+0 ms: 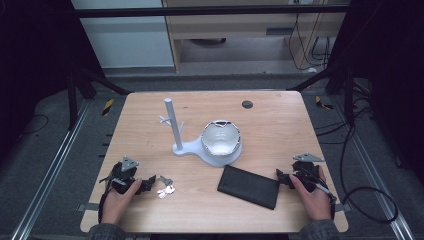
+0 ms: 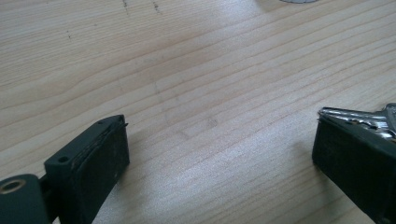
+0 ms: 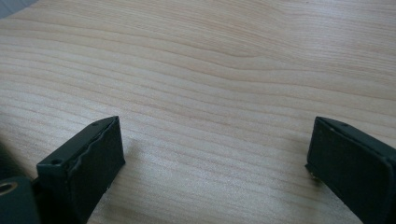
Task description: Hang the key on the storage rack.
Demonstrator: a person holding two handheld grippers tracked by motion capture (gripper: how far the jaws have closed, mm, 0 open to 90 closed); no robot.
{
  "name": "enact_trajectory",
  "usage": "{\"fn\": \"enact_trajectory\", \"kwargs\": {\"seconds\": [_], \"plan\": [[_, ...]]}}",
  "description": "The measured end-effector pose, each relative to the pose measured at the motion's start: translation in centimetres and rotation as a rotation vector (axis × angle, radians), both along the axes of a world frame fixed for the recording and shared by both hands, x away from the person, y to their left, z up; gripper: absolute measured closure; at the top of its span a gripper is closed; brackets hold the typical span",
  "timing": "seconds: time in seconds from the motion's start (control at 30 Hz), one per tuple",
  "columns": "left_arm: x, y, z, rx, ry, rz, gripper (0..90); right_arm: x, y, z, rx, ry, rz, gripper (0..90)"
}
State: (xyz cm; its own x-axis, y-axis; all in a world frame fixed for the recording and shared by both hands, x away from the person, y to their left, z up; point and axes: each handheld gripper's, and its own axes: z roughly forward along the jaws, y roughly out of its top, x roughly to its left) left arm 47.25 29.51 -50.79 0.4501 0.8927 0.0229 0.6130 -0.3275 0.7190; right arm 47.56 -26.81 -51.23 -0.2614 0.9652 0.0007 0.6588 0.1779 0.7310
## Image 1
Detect hand-held gripper cable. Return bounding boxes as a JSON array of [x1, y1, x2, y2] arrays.
[[97, 175, 127, 224], [311, 176, 338, 220]]

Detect black looped floor cable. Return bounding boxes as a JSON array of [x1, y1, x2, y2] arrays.
[[314, 99, 400, 225]]

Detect thin black floor cable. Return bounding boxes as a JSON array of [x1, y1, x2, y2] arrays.
[[21, 113, 50, 136]]

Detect black hanging cables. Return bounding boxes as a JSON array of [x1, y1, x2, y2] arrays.
[[287, 12, 332, 72]]

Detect white cabinet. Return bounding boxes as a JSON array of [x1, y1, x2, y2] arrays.
[[71, 0, 175, 70]]

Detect metal floor rail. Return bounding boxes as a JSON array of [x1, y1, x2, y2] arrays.
[[10, 99, 92, 240], [333, 95, 415, 240]]

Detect wooden shelf unit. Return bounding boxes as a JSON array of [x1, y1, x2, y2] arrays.
[[161, 0, 349, 73]]

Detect white key rack stand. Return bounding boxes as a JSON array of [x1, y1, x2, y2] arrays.
[[158, 97, 244, 168]]

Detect black curtain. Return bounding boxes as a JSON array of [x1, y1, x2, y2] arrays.
[[328, 0, 424, 186], [0, 0, 105, 164]]

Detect black wallet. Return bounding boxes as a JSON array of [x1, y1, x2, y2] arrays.
[[216, 164, 281, 211]]

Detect person's right hand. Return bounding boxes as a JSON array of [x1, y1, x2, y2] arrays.
[[288, 165, 333, 222]]

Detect left hand-held gripper cable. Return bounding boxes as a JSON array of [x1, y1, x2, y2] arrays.
[[97, 175, 127, 224]]

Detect right hand-held gripper cable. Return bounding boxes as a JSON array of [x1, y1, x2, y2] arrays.
[[311, 176, 338, 220]]

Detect black metal stand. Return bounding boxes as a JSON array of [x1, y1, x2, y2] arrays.
[[287, 62, 357, 127], [65, 62, 132, 132]]

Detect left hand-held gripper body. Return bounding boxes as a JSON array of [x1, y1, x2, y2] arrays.
[[108, 155, 150, 196]]

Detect yellow black striped tape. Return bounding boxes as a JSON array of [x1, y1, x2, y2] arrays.
[[314, 95, 335, 111], [101, 98, 115, 117]]

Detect silver key bunch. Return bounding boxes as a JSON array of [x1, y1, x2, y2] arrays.
[[155, 175, 177, 200]]

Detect black horizontal bar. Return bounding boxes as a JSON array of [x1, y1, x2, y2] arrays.
[[74, 4, 352, 19]]

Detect person's left hand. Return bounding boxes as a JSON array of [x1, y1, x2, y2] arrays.
[[100, 178, 143, 225]]

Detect white bowl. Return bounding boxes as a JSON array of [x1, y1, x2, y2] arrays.
[[200, 119, 242, 157]]

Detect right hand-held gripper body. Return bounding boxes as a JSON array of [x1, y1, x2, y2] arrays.
[[290, 152, 326, 194]]

